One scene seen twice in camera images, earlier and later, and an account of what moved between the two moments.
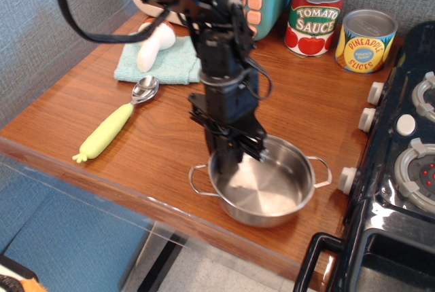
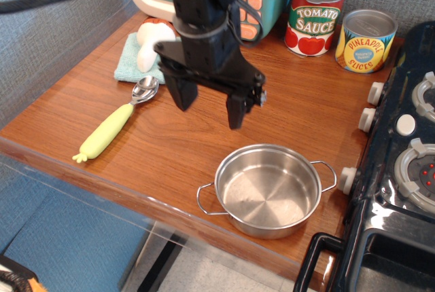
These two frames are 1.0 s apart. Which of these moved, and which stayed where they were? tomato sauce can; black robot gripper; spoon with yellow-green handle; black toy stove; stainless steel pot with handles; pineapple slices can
Moved: black robot gripper; stainless steel pot with handles
Stayed: pineapple slices can; tomato sauce can; spoon with yellow-green handle; black toy stove
